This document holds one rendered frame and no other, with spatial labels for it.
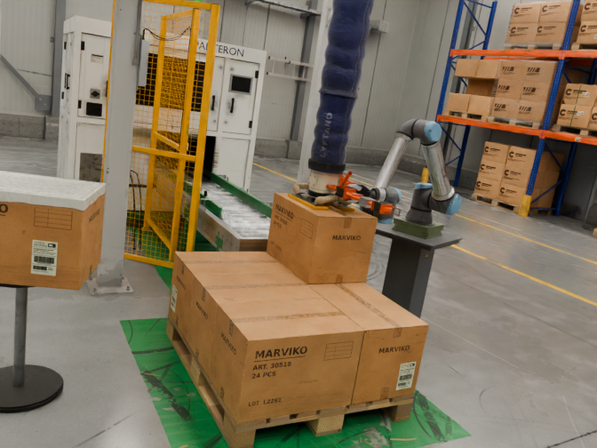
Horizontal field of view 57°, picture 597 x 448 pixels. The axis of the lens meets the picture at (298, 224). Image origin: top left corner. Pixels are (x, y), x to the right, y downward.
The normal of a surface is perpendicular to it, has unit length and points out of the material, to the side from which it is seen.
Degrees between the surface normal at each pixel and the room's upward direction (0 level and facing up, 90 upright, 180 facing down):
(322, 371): 90
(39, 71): 90
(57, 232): 90
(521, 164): 93
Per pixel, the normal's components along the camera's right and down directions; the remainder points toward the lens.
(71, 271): 0.11, 0.25
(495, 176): -0.84, 0.04
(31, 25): 0.51, 0.27
